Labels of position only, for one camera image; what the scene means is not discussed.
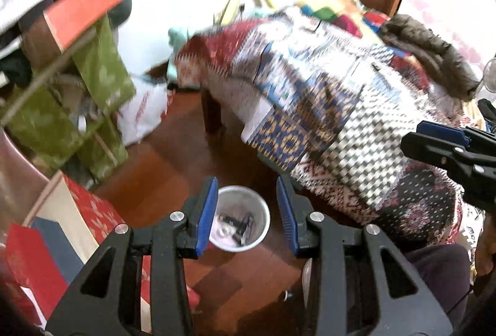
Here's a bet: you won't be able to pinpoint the white paper cup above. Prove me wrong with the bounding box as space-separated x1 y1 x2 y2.
207 185 271 252

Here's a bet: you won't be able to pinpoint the orange box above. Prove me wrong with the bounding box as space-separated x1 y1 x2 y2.
42 0 129 53

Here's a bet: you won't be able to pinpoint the brown puffer jacket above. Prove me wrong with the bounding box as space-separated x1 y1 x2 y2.
378 14 481 101

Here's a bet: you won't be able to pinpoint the white plastic bag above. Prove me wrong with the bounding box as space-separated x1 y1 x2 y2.
118 82 175 145

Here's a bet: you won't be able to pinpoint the thin grey rod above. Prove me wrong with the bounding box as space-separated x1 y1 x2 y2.
0 28 97 125

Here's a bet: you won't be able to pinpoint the brown cardboard box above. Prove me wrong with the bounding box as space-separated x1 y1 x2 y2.
19 16 59 69

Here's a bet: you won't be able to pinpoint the plain red box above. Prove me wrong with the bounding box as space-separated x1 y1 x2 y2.
4 223 70 317

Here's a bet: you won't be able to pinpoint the red floral gift box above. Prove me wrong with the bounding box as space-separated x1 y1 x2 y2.
62 173 152 321

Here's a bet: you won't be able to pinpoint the patchwork printed blanket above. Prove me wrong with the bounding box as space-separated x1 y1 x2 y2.
174 8 469 244

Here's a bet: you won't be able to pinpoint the teal plastic object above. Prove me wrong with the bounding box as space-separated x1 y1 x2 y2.
168 26 194 54

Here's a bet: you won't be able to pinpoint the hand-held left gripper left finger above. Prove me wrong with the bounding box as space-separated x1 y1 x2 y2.
44 176 219 336

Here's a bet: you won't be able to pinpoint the dark blue box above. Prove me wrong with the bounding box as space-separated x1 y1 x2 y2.
33 218 84 282

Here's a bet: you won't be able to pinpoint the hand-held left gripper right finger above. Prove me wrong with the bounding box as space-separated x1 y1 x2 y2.
276 175 454 336

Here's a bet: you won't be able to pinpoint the standing fan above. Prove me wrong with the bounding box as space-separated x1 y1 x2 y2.
481 57 496 93

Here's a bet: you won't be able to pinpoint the person's left leg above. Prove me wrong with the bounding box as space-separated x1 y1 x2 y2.
403 243 475 321

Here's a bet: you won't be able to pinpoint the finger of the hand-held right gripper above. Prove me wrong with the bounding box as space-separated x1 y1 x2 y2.
401 132 496 205
416 121 496 147

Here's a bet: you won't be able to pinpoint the black clips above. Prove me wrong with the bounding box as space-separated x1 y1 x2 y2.
232 215 254 245

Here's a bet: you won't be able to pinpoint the green gift bag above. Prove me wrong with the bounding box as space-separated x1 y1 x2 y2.
8 84 128 182
72 16 136 116

